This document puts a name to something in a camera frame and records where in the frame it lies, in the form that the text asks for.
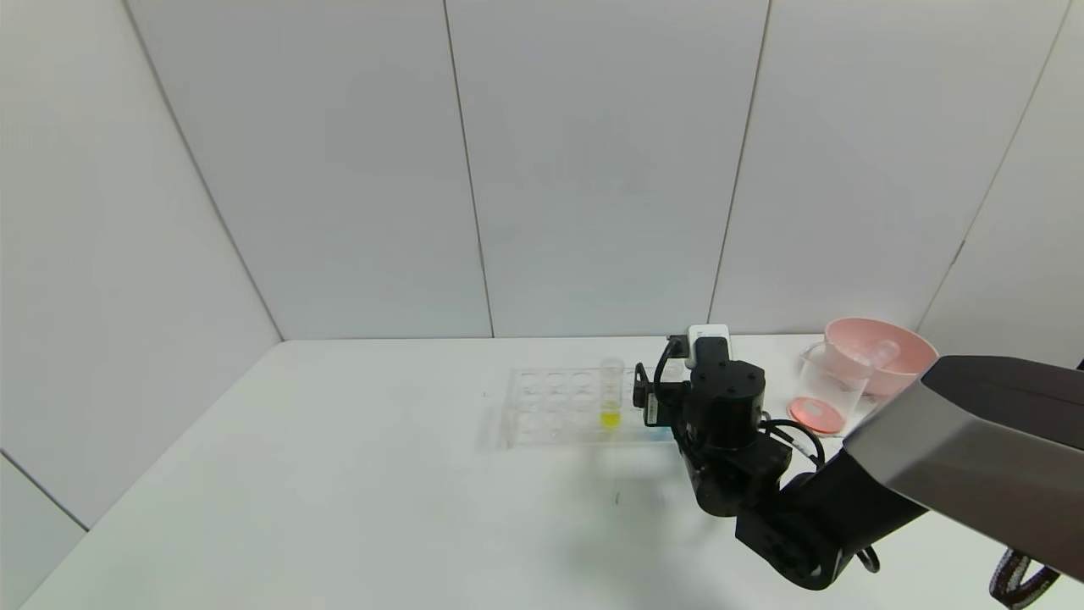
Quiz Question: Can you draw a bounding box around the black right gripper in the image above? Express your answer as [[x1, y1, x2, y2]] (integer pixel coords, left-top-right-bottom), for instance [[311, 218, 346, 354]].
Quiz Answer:
[[633, 362, 691, 428]]

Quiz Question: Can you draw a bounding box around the blue pigment test tube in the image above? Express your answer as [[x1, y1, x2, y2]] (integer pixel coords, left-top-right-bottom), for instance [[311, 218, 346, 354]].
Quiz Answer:
[[650, 359, 687, 443]]

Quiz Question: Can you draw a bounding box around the red pigment test tube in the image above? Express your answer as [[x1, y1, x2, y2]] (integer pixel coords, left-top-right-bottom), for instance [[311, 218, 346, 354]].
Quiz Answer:
[[851, 340, 901, 370]]

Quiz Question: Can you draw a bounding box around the yellow pigment test tube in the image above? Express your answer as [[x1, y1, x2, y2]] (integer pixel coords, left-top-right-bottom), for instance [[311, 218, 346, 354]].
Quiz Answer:
[[598, 358, 625, 429]]

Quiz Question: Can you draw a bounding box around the clear plastic test tube rack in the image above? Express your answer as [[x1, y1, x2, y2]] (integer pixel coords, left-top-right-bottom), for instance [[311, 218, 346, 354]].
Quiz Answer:
[[495, 364, 689, 448]]

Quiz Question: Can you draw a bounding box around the clear glass beaker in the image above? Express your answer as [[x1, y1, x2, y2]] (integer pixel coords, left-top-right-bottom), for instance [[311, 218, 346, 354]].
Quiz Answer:
[[788, 341, 873, 436]]

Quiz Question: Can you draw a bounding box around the pink bowl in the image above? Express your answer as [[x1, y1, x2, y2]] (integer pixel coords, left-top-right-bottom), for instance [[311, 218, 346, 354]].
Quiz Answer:
[[823, 318, 939, 397]]

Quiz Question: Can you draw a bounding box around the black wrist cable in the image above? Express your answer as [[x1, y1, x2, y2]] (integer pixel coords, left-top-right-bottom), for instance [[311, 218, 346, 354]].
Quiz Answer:
[[652, 337, 689, 424], [760, 419, 827, 469]]

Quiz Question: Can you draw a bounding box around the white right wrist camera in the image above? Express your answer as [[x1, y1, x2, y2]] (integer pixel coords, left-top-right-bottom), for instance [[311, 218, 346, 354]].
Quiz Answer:
[[687, 324, 732, 367]]

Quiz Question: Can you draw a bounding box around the black strap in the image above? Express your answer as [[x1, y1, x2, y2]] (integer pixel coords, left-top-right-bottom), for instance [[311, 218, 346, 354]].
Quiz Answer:
[[988, 548, 1061, 610]]

